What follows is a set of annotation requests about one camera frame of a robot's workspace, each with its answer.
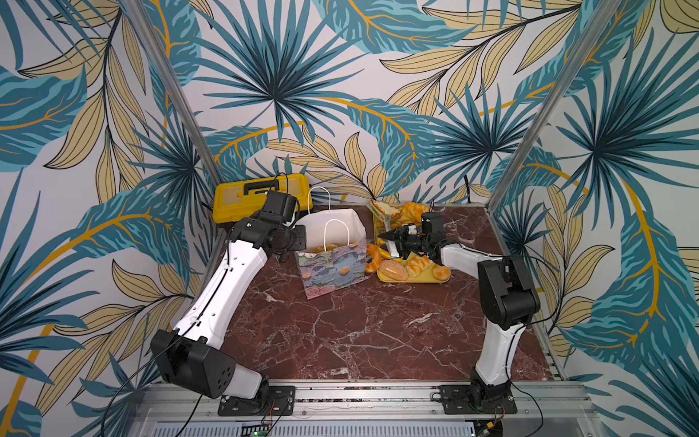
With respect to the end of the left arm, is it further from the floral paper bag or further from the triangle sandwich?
the triangle sandwich

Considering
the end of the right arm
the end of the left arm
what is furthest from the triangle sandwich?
the end of the left arm

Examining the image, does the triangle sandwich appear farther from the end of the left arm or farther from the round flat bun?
the end of the left arm

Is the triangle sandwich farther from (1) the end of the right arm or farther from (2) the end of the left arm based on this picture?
(2) the end of the left arm

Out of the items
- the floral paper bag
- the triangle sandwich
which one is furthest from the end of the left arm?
the triangle sandwich

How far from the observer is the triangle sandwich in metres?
1.12

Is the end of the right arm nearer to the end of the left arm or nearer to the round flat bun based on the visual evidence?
the round flat bun

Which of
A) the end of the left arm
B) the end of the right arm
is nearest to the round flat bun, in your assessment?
the end of the right arm
